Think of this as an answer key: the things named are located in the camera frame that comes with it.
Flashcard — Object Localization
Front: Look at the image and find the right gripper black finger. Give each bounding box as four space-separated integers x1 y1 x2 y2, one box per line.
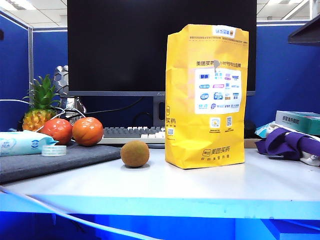
287 14 320 47

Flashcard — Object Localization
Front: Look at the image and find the brown kiwifruit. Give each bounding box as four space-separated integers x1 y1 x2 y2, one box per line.
120 139 151 168

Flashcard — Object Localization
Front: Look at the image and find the yellow printed paper bag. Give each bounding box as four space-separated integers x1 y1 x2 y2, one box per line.
164 23 250 170

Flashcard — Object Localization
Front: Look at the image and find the teal medicine box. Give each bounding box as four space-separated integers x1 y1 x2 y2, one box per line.
274 109 320 136

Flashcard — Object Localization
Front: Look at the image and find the white blue tissue pack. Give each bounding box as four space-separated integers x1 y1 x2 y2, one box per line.
254 120 279 139

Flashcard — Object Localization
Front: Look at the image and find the purple cloth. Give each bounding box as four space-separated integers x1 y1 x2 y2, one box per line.
254 126 320 162

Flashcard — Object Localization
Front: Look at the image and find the white soft item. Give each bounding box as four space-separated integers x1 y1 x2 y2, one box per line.
299 146 320 167

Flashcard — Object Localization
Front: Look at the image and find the grey monitor stand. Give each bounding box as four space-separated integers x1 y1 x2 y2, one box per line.
152 95 167 127

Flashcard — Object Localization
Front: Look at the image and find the black computer monitor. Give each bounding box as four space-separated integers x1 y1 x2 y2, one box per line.
66 0 258 97

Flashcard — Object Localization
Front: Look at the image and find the grey white keyboard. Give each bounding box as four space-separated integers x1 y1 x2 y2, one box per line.
96 126 167 146

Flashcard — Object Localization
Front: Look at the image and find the red orange tomato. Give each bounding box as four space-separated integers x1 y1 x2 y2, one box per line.
71 116 105 147
39 118 74 146

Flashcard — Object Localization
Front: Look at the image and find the dark grey desk mat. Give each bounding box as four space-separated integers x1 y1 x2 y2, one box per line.
0 141 122 185

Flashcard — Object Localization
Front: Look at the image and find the clear tape roll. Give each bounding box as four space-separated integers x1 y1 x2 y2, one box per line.
41 144 68 157

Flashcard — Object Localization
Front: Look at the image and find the small pineapple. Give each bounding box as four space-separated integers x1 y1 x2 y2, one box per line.
21 74 62 133

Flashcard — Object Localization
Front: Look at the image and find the blue white wet wipes pack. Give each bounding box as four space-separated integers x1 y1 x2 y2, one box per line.
0 129 59 158

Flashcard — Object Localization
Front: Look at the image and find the grey partition post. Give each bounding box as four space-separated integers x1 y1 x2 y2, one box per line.
27 26 35 107

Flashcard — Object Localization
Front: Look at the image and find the thick white cable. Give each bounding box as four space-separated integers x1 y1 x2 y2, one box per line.
0 186 161 240

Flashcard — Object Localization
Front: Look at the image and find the thin white cable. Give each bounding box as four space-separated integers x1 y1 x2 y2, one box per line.
0 98 87 132

